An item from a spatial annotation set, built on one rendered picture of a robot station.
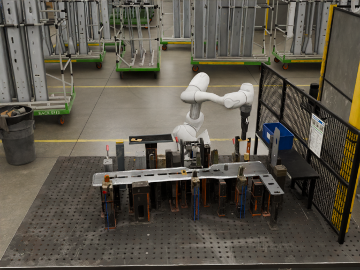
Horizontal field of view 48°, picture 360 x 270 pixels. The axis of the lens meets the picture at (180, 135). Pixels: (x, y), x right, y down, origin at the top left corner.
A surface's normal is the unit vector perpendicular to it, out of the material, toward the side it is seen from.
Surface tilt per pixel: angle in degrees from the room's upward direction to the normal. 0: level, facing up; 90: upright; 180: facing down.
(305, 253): 0
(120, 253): 0
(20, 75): 87
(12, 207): 0
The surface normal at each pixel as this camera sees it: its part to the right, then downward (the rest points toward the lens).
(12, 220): 0.00, -0.91
